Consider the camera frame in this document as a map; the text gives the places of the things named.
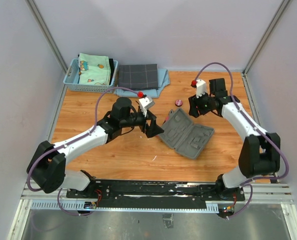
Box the grey plastic tool case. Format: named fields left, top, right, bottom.
left=158, top=107, right=215, bottom=160

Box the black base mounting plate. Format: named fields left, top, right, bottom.
left=66, top=179, right=246, bottom=210

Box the blue slotted cable duct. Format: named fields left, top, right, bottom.
left=30, top=200, right=220, bottom=214

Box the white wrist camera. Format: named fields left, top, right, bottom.
left=195, top=79, right=207, bottom=98
left=138, top=96, right=155, bottom=117

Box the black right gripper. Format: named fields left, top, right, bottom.
left=188, top=89, right=215, bottom=118

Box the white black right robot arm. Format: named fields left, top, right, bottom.
left=188, top=78, right=281, bottom=200

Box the black cloth in basket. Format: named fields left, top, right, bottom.
left=109, top=58, right=115, bottom=85

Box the aluminium frame rail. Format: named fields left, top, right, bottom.
left=21, top=183, right=294, bottom=204

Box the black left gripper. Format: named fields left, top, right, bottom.
left=120, top=107, right=164, bottom=138

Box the dark grey checked cloth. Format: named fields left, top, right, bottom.
left=117, top=64, right=159, bottom=90

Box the blue plastic basket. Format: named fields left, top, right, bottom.
left=63, top=58, right=119, bottom=93

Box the mint patterned cloth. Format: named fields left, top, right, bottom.
left=78, top=53, right=111, bottom=86

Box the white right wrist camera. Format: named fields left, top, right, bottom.
left=195, top=79, right=207, bottom=98

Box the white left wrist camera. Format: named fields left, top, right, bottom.
left=138, top=96, right=155, bottom=117

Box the light blue folded cloth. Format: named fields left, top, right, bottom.
left=114, top=68, right=170, bottom=99

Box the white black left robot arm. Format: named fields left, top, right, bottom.
left=26, top=96, right=164, bottom=198

